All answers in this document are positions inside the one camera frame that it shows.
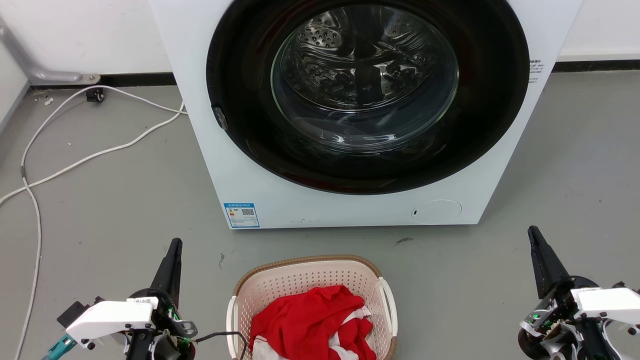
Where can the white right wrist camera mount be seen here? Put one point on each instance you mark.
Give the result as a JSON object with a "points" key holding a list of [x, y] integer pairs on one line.
{"points": [[610, 302]]}

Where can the round white filter cover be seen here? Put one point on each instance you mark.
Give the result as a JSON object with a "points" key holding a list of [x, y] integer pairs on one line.
{"points": [[436, 211]]}

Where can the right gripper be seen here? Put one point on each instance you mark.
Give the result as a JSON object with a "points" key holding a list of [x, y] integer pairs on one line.
{"points": [[550, 320]]}

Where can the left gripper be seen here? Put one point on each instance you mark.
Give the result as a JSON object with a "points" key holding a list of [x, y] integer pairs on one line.
{"points": [[165, 325]]}

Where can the grey wall pipe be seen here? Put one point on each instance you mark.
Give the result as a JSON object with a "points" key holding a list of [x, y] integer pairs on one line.
{"points": [[30, 70]]}

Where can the round black glass washer door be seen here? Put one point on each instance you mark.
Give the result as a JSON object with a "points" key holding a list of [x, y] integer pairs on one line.
{"points": [[250, 125]]}

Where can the cream plastic laundry basket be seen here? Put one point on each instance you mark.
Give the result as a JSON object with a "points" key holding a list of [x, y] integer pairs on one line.
{"points": [[300, 280]]}

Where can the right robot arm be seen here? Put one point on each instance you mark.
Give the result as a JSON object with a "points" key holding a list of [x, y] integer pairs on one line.
{"points": [[597, 342]]}

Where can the red and white garment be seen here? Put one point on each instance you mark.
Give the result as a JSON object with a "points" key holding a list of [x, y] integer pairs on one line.
{"points": [[305, 320]]}

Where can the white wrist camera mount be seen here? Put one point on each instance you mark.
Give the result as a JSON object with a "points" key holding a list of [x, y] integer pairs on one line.
{"points": [[110, 320], [610, 302]]}

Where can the white front-load washing machine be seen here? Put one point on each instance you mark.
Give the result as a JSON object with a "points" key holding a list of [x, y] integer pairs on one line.
{"points": [[320, 207]]}

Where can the blue energy label sticker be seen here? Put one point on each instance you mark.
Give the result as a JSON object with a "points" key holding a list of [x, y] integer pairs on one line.
{"points": [[241, 215]]}

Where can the black text warning label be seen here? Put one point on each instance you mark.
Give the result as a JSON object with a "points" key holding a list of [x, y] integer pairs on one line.
{"points": [[535, 70]]}

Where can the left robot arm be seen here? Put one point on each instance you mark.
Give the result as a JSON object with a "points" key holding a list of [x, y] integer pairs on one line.
{"points": [[140, 347]]}

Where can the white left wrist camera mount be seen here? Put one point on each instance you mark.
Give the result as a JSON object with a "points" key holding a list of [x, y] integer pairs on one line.
{"points": [[110, 320]]}

